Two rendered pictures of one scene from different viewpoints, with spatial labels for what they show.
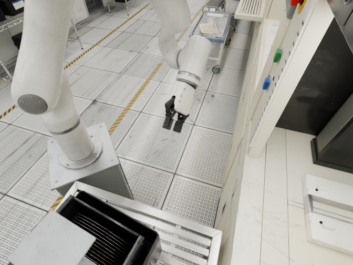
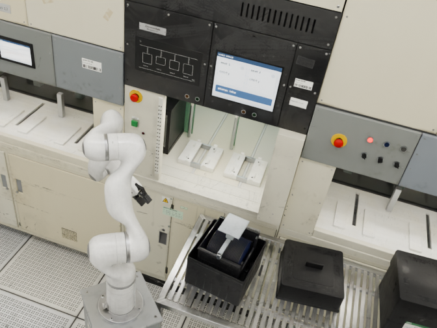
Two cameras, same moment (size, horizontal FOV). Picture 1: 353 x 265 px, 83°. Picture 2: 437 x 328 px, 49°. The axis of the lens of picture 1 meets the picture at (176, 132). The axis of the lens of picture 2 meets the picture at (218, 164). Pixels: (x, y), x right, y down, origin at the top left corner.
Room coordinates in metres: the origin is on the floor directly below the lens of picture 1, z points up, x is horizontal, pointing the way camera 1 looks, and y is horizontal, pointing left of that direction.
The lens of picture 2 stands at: (0.37, 1.66, 2.54)
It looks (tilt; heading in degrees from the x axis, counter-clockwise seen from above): 38 degrees down; 263
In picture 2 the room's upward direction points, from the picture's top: 9 degrees clockwise
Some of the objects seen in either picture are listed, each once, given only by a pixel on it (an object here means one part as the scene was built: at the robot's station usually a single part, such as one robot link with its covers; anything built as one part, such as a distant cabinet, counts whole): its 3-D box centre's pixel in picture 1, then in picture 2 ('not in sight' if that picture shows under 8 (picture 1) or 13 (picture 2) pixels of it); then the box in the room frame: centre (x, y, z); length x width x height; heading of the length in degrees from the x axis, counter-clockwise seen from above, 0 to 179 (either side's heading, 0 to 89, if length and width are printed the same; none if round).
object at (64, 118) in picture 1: (50, 92); (112, 258); (0.57, 0.44, 1.07); 0.19 x 0.12 x 0.24; 14
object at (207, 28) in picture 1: (208, 28); not in sight; (2.66, -0.41, 0.47); 0.31 x 0.23 x 0.02; 3
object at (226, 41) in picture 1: (211, 40); not in sight; (2.83, -0.49, 0.24); 0.97 x 0.52 x 0.48; 164
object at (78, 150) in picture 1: (73, 138); (120, 291); (0.54, 0.43, 0.85); 0.19 x 0.19 x 0.18
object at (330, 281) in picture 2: not in sight; (311, 271); (-0.32, 0.24, 0.83); 0.29 x 0.29 x 0.13; 78
